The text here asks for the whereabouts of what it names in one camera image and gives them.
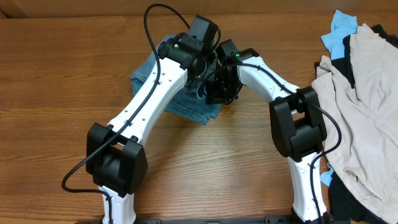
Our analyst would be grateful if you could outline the light blue cloth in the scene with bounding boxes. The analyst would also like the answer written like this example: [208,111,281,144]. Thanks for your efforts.
[311,10,358,174]

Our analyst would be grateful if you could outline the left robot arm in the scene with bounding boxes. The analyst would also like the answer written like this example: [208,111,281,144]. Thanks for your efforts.
[85,16,219,223]

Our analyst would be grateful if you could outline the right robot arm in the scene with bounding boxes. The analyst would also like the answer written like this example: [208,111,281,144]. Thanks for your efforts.
[206,39,332,223]

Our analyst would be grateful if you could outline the beige cloth garment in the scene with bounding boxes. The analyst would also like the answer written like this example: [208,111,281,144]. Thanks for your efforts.
[310,23,398,224]

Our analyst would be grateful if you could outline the black cloth garment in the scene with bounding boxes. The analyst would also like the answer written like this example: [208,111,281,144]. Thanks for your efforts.
[313,24,398,224]

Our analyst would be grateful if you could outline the light blue denim jeans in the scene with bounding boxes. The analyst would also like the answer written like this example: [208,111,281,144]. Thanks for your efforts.
[130,52,221,125]

